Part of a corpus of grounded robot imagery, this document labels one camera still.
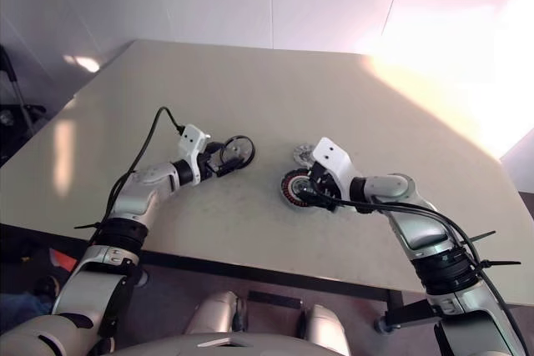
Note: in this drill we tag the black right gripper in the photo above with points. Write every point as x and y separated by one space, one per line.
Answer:
323 191

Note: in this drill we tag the black metal stand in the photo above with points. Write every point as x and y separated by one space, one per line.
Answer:
12 89

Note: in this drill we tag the silver robot thigh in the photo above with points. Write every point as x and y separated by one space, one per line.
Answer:
327 327
215 312

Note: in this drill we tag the round motor housing copper windings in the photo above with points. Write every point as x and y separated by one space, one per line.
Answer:
292 189

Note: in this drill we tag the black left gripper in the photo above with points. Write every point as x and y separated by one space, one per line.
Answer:
208 164

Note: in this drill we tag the black round motor lid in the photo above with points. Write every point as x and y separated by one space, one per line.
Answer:
240 149

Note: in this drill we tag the grey table caster wheel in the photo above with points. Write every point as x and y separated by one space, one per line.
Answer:
142 279
381 324

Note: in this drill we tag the silver robot torso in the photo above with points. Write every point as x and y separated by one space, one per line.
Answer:
208 345

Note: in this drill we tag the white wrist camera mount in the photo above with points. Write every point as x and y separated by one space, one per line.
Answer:
334 160
191 137

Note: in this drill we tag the silver right robot thigh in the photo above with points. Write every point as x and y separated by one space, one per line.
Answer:
327 327

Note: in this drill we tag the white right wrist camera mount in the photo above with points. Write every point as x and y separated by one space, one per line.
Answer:
334 160

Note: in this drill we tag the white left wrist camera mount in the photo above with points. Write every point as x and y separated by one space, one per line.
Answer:
191 137

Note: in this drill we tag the black bar under table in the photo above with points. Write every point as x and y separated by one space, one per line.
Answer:
275 299

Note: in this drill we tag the red object on floor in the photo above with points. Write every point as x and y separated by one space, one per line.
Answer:
62 259

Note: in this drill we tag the blue jeans leg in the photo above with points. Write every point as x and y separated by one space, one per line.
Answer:
18 305

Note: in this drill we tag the silver left robot thigh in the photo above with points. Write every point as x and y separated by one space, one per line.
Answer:
215 312

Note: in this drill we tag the black zip tie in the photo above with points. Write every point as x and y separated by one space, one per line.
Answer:
500 263
482 235
85 227

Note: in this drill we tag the black shoe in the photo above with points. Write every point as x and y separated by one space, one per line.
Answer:
46 286

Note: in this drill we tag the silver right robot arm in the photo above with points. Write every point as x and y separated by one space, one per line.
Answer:
421 227

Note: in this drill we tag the silver spoked rotor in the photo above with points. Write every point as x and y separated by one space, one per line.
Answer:
301 152

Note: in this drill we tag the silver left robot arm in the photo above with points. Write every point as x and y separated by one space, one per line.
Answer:
142 189

